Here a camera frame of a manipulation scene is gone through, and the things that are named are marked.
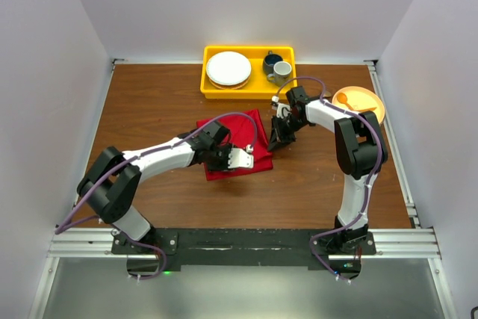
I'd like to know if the dark blue mug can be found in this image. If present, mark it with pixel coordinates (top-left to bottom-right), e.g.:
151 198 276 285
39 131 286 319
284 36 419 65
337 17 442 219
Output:
262 50 283 75

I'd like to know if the aluminium frame rail front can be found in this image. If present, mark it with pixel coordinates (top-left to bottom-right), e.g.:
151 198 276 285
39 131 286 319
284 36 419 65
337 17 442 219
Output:
47 228 441 258

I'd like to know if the wooden plate under white plate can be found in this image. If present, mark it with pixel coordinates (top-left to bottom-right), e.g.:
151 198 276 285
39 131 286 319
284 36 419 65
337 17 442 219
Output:
208 78 249 90

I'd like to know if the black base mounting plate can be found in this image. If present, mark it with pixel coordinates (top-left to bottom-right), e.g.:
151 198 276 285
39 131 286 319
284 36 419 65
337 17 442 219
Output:
127 229 362 279

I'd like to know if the red cloth napkin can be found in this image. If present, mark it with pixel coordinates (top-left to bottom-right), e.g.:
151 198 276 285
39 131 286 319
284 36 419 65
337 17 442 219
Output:
205 109 273 181

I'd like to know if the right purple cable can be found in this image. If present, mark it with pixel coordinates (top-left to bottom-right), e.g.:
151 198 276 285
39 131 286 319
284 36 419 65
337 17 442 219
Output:
272 75 388 282

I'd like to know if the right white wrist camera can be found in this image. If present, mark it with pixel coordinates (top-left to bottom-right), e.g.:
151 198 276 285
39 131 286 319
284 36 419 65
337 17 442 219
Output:
271 96 291 119

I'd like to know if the grey white mug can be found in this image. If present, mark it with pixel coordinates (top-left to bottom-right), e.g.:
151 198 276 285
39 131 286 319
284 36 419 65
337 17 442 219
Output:
267 61 292 87

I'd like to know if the aluminium frame rail right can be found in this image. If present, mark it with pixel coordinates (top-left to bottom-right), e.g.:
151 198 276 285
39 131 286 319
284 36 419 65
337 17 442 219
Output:
364 61 421 229

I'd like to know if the orange wooden plate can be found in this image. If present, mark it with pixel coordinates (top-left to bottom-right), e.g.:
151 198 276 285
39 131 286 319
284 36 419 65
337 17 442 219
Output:
332 86 385 125

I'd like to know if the purple cable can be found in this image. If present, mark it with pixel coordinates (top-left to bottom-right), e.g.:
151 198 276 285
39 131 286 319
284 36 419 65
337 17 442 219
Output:
54 111 258 281
272 75 388 282

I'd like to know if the aluminium frame rail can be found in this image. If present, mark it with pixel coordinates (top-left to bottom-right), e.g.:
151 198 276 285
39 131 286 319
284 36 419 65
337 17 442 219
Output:
47 228 441 258
364 61 421 229

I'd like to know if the yellow plastic bin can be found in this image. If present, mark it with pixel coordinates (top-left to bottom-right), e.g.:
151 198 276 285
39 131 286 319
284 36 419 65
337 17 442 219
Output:
199 45 297 100

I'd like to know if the orange wooden spoon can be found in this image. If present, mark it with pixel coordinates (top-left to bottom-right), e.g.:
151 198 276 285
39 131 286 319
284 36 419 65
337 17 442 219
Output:
336 92 355 111

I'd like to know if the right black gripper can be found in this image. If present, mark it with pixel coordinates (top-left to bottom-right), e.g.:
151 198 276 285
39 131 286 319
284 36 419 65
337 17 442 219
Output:
267 114 308 153

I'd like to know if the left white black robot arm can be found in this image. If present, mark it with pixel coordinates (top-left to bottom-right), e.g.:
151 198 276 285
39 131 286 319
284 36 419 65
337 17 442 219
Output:
77 121 240 253

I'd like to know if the orange wooden knife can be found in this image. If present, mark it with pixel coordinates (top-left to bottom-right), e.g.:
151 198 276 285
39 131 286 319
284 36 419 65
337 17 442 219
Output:
354 106 380 114

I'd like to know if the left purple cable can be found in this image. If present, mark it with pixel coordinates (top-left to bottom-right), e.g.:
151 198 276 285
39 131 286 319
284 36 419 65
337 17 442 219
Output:
54 111 258 281

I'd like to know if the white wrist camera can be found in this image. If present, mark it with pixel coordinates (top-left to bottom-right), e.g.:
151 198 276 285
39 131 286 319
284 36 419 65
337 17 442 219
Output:
271 96 291 119
228 145 254 170

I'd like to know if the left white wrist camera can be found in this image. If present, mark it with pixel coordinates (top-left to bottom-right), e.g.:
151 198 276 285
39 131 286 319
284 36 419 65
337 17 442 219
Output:
228 145 254 170

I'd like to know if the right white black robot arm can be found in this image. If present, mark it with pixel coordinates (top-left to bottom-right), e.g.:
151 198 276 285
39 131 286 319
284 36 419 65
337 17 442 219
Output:
267 86 388 254

